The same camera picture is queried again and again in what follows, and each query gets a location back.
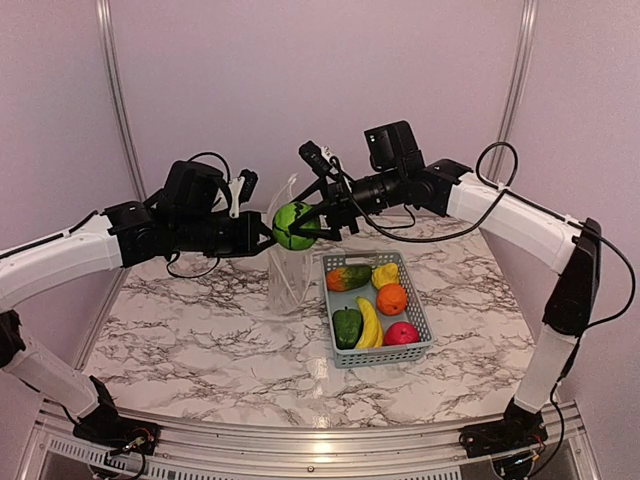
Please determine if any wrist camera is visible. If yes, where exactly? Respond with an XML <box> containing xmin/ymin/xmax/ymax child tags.
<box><xmin>298</xmin><ymin>141</ymin><xmax>332</xmax><ymax>178</ymax></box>
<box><xmin>229</xmin><ymin>169</ymin><xmax>258</xmax><ymax>219</ymax></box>

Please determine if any aluminium front rail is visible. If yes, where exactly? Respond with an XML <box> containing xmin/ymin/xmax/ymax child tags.
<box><xmin>13</xmin><ymin>400</ymin><xmax>601</xmax><ymax>479</ymax></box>

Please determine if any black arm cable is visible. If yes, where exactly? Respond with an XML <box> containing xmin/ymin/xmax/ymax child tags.
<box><xmin>324</xmin><ymin>141</ymin><xmax>636</xmax><ymax>329</ymax></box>
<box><xmin>0</xmin><ymin>151</ymin><xmax>236</xmax><ymax>279</ymax></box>

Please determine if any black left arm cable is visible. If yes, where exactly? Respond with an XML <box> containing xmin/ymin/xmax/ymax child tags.
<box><xmin>0</xmin><ymin>151</ymin><xmax>236</xmax><ymax>279</ymax></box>

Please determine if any green orange toy mango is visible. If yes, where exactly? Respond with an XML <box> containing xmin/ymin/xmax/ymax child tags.
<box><xmin>326</xmin><ymin>265</ymin><xmax>373</xmax><ymax>292</ymax></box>

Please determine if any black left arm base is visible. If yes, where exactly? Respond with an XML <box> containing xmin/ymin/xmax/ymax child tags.
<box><xmin>72</xmin><ymin>376</ymin><xmax>160</xmax><ymax>455</ymax></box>

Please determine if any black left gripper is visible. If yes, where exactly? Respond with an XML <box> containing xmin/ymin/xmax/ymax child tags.
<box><xmin>173</xmin><ymin>209</ymin><xmax>278</xmax><ymax>258</ymax></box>

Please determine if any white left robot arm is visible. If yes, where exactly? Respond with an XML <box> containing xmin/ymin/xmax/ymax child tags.
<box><xmin>1</xmin><ymin>160</ymin><xmax>275</xmax><ymax>445</ymax></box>

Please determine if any clear zip top bag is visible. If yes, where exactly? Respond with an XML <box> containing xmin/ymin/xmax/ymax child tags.
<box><xmin>267</xmin><ymin>172</ymin><xmax>314</xmax><ymax>316</ymax></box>

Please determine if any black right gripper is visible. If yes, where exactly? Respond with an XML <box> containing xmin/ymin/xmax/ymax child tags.
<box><xmin>289</xmin><ymin>166</ymin><xmax>404</xmax><ymax>241</ymax></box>

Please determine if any orange toy orange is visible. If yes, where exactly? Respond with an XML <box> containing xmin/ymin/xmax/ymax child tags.
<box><xmin>376</xmin><ymin>284</ymin><xmax>408</xmax><ymax>316</ymax></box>

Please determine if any left aluminium frame post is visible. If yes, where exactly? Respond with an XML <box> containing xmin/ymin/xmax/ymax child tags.
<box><xmin>94</xmin><ymin>0</ymin><xmax>155</xmax><ymax>221</ymax></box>

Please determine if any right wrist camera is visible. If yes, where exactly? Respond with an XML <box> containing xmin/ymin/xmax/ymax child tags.
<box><xmin>298</xmin><ymin>141</ymin><xmax>332</xmax><ymax>178</ymax></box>

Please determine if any green toy bell pepper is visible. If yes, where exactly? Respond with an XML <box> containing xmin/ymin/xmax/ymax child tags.
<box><xmin>332</xmin><ymin>308</ymin><xmax>363</xmax><ymax>350</ymax></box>

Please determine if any right aluminium frame post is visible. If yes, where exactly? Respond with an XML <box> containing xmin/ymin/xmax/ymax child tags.
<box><xmin>477</xmin><ymin>0</ymin><xmax>540</xmax><ymax>214</ymax></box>

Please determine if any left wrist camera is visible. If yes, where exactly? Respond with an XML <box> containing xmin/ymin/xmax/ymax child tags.
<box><xmin>229</xmin><ymin>169</ymin><xmax>258</xmax><ymax>219</ymax></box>

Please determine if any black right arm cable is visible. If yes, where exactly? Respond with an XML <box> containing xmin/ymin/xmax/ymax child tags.
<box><xmin>324</xmin><ymin>141</ymin><xmax>636</xmax><ymax>329</ymax></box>

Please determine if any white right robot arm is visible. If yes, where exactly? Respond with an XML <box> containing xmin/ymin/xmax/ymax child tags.
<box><xmin>293</xmin><ymin>120</ymin><xmax>602</xmax><ymax>448</ymax></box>

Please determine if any grey plastic basket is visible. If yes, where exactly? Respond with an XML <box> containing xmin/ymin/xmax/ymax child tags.
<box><xmin>321</xmin><ymin>250</ymin><xmax>434</xmax><ymax>369</ymax></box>

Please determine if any green toy watermelon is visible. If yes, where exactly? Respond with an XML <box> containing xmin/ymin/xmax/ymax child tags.
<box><xmin>272</xmin><ymin>201</ymin><xmax>320</xmax><ymax>251</ymax></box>

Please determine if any red toy apple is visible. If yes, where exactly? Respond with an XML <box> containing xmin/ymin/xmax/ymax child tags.
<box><xmin>384</xmin><ymin>322</ymin><xmax>420</xmax><ymax>346</ymax></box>

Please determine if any aluminium frame post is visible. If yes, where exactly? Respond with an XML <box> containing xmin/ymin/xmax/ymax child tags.
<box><xmin>94</xmin><ymin>0</ymin><xmax>155</xmax><ymax>221</ymax></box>
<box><xmin>477</xmin><ymin>0</ymin><xmax>540</xmax><ymax>214</ymax></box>

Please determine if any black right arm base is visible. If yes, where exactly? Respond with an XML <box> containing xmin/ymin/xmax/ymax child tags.
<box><xmin>458</xmin><ymin>397</ymin><xmax>548</xmax><ymax>458</ymax></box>

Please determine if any yellow toy banana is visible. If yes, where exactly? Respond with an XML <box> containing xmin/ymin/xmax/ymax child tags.
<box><xmin>355</xmin><ymin>296</ymin><xmax>384</xmax><ymax>349</ymax></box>

